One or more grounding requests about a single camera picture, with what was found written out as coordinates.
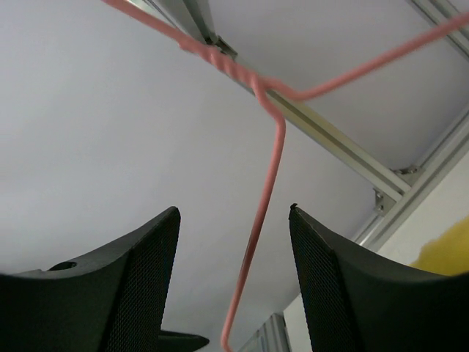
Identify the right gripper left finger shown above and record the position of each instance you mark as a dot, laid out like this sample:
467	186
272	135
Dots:
110	299

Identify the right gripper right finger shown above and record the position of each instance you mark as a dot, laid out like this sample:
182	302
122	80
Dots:
357	300

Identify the yellow trousers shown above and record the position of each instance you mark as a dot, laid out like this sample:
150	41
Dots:
448	254

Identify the pink wire hanger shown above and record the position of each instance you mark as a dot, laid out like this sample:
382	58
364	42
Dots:
260	85

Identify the left aluminium frame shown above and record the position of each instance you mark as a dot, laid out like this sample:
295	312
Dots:
412	116

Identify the aluminium hanging rail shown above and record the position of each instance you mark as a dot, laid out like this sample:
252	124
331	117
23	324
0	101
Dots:
194	18

